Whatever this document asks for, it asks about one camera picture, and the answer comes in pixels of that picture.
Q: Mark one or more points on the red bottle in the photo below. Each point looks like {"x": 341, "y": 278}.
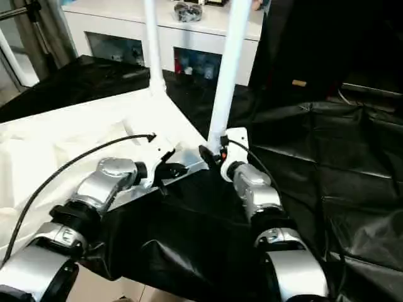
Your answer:
{"x": 178, "y": 64}

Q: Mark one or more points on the small yellow label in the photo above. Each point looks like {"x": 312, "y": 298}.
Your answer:
{"x": 299, "y": 83}

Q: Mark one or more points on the white jar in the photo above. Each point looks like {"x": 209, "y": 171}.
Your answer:
{"x": 207, "y": 72}
{"x": 188, "y": 71}

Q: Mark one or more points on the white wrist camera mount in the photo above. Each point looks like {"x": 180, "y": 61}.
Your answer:
{"x": 157, "y": 151}
{"x": 237, "y": 141}

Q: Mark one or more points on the white slanted pipe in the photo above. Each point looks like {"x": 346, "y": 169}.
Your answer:
{"x": 19, "y": 63}

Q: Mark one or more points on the black plastic mat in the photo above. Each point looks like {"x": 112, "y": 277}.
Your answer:
{"x": 315, "y": 157}

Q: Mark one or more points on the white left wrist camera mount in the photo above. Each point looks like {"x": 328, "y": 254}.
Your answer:
{"x": 157, "y": 151}

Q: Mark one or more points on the black metal rod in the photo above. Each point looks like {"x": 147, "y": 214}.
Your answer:
{"x": 371, "y": 88}

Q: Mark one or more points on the black speaker cabinet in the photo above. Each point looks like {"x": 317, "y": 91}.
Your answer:
{"x": 292, "y": 41}

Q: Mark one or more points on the grey metal tripod stand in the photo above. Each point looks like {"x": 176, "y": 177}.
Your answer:
{"x": 37, "y": 37}

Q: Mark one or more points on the dark bag of small parts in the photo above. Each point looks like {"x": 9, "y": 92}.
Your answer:
{"x": 188, "y": 12}

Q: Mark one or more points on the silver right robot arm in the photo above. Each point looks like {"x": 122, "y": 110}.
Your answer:
{"x": 258, "y": 188}

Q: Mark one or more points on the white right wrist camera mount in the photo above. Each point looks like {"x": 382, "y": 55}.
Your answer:
{"x": 237, "y": 141}

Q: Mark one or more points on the white sideboard cabinet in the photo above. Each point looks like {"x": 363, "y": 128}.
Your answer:
{"x": 110, "y": 22}

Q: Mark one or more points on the dark brown rounded object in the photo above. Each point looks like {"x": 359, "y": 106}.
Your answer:
{"x": 121, "y": 298}

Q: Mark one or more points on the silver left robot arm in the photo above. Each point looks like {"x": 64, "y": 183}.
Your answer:
{"x": 100, "y": 182}

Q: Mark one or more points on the white plastic table top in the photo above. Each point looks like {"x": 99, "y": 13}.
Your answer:
{"x": 78, "y": 126}

